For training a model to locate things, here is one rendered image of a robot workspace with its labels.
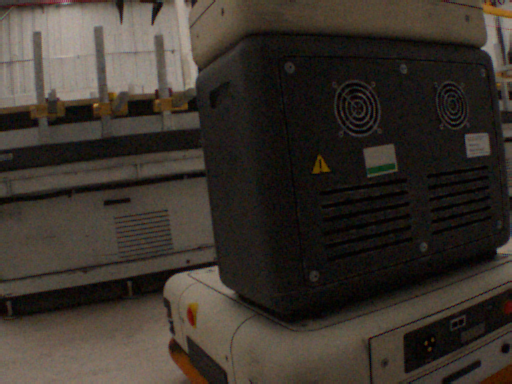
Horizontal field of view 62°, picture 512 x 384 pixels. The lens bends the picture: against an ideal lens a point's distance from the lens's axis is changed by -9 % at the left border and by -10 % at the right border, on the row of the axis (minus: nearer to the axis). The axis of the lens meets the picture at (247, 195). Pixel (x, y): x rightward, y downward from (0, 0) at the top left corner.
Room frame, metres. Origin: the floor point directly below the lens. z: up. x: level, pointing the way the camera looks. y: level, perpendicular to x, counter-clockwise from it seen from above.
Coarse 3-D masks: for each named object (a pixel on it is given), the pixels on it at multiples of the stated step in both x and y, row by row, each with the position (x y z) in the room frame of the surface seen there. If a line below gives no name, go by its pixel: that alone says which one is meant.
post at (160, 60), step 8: (160, 40) 1.91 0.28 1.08; (160, 48) 1.91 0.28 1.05; (160, 56) 1.90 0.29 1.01; (160, 64) 1.90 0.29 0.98; (160, 72) 1.90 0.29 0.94; (160, 80) 1.90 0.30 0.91; (160, 88) 1.90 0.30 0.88; (168, 88) 1.91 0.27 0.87; (160, 96) 1.91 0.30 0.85; (168, 96) 1.91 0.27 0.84; (160, 112) 1.93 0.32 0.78; (168, 112) 1.91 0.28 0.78; (168, 120) 1.91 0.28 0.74
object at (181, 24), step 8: (176, 0) 2.95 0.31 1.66; (176, 8) 2.96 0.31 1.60; (184, 8) 2.97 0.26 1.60; (176, 16) 2.97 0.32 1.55; (184, 16) 2.96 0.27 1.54; (176, 24) 2.98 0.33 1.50; (184, 24) 2.96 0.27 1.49; (184, 32) 2.96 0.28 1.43; (184, 40) 2.96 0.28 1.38; (184, 48) 2.95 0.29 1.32; (184, 56) 2.95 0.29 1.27; (184, 64) 2.95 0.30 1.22; (184, 72) 2.95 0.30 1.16; (184, 80) 2.95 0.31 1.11; (184, 88) 2.97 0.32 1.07
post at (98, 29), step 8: (96, 32) 1.80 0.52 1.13; (96, 40) 1.80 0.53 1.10; (96, 48) 1.80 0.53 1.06; (96, 56) 1.80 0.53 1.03; (104, 56) 1.81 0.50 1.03; (96, 64) 1.81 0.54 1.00; (104, 64) 1.81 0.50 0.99; (96, 72) 1.83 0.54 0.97; (104, 72) 1.81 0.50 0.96; (104, 80) 1.81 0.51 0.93; (104, 88) 1.81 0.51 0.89; (104, 96) 1.81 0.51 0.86; (104, 120) 1.80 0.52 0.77; (104, 128) 1.80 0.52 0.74
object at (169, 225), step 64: (0, 128) 1.83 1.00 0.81; (64, 128) 1.94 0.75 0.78; (128, 128) 2.05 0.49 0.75; (192, 128) 2.17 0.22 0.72; (128, 192) 2.07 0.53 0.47; (192, 192) 2.19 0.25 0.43; (0, 256) 1.83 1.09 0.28; (64, 256) 1.94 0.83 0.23; (128, 256) 2.06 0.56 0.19; (192, 256) 2.14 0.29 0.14
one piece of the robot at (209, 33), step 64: (256, 0) 0.62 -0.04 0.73; (320, 0) 0.66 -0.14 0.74; (384, 0) 0.71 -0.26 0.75; (448, 0) 0.78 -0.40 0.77; (256, 64) 0.62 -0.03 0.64; (320, 64) 0.66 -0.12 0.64; (384, 64) 0.70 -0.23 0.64; (448, 64) 0.76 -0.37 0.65; (256, 128) 0.63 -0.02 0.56; (320, 128) 0.65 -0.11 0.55; (384, 128) 0.70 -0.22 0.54; (448, 128) 0.76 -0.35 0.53; (256, 192) 0.64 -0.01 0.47; (320, 192) 0.66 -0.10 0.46; (384, 192) 0.69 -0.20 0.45; (448, 192) 0.75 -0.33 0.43; (256, 256) 0.66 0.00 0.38; (320, 256) 0.64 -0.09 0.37; (384, 256) 0.69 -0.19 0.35; (448, 256) 0.74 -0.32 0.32
